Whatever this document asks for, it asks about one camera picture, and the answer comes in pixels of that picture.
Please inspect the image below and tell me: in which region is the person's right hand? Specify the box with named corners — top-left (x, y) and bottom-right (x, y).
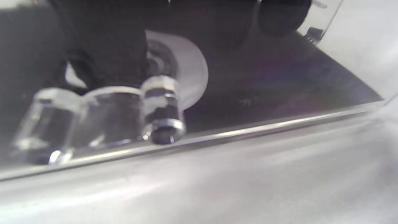
top-left (47, 0), bottom-right (313, 91)

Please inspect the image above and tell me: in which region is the white lamp remote control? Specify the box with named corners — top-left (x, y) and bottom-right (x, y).
top-left (65, 30), bottom-right (209, 111)

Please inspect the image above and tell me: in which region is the clear acrylic drawer box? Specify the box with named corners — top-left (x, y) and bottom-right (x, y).
top-left (0, 0), bottom-right (398, 183)

